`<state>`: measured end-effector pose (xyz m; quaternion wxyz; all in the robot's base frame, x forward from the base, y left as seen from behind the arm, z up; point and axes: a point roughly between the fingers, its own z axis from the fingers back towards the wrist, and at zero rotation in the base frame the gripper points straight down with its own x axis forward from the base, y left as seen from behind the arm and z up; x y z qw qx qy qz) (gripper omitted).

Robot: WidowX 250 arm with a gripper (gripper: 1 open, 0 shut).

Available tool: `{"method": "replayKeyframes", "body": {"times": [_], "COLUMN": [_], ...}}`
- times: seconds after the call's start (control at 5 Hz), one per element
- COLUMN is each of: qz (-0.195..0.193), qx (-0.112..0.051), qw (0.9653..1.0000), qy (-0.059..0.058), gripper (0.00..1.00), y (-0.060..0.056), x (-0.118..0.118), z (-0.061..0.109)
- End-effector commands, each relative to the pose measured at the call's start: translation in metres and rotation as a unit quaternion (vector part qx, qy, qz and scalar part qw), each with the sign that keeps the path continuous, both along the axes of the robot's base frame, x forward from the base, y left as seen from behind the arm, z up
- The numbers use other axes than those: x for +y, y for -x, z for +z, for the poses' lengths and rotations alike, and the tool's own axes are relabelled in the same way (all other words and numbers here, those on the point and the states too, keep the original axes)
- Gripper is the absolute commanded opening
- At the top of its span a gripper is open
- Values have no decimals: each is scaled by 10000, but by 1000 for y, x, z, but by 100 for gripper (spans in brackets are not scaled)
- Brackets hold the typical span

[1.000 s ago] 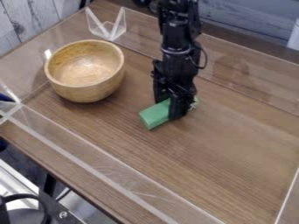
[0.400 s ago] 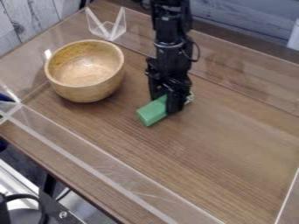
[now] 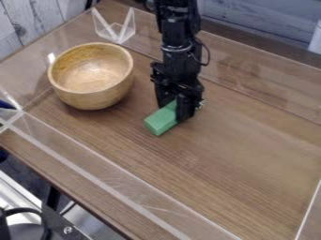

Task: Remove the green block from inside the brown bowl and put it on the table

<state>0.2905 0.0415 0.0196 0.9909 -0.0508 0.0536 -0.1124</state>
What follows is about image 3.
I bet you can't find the white object at right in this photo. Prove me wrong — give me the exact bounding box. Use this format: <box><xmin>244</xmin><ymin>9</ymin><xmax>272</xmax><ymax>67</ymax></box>
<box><xmin>309</xmin><ymin>19</ymin><xmax>321</xmax><ymax>54</ymax></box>

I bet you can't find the clear acrylic tray wall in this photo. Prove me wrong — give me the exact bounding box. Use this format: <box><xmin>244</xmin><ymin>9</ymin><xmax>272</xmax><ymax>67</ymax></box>
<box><xmin>0</xmin><ymin>3</ymin><xmax>321</xmax><ymax>240</ymax></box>

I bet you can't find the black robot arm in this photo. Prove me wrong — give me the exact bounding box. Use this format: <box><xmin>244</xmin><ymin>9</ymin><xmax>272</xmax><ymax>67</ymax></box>
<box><xmin>150</xmin><ymin>0</ymin><xmax>211</xmax><ymax>122</ymax></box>

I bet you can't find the black cable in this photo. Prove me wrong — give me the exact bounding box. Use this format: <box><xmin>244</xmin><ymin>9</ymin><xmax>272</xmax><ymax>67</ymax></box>
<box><xmin>0</xmin><ymin>206</ymin><xmax>54</xmax><ymax>240</ymax></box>

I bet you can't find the green rectangular block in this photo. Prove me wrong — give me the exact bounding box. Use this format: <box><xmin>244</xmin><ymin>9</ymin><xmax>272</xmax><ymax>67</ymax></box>
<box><xmin>145</xmin><ymin>100</ymin><xmax>177</xmax><ymax>136</ymax></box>

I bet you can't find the black metal bracket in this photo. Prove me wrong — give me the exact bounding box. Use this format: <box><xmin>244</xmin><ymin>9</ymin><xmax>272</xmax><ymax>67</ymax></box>
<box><xmin>42</xmin><ymin>205</ymin><xmax>92</xmax><ymax>240</ymax></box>

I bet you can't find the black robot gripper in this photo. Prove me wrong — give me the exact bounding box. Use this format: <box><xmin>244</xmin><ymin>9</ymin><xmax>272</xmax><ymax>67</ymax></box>
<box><xmin>150</xmin><ymin>45</ymin><xmax>210</xmax><ymax>123</ymax></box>

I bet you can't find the blue object at left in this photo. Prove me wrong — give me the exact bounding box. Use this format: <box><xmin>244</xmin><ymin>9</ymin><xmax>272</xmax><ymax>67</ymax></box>
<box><xmin>0</xmin><ymin>99</ymin><xmax>16</xmax><ymax>110</ymax></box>

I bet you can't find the black metal table leg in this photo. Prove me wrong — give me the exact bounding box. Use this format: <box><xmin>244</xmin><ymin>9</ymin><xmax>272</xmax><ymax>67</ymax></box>
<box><xmin>47</xmin><ymin>187</ymin><xmax>62</xmax><ymax>211</ymax></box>

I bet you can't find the light wooden bowl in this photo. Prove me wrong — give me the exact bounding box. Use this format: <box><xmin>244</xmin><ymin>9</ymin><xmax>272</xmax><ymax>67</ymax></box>
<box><xmin>48</xmin><ymin>42</ymin><xmax>134</xmax><ymax>111</ymax></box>

